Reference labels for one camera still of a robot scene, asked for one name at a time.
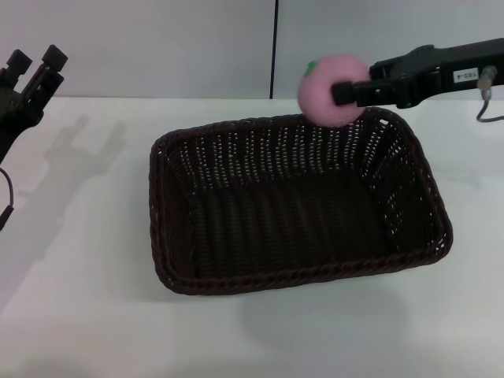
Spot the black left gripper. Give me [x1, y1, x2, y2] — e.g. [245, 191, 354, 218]
[0, 44, 69, 163]

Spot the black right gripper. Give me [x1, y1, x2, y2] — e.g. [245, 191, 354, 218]
[331, 36, 504, 110]

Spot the pink toy peach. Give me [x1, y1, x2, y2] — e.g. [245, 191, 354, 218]
[296, 54, 372, 128]

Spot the dark woven rectangular basket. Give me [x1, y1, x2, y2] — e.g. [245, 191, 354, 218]
[148, 106, 454, 297]

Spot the black vertical wall strip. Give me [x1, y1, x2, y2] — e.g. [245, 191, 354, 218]
[269, 0, 280, 100]

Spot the grey right gripper cable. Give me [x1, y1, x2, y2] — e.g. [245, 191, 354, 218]
[475, 65, 504, 124]

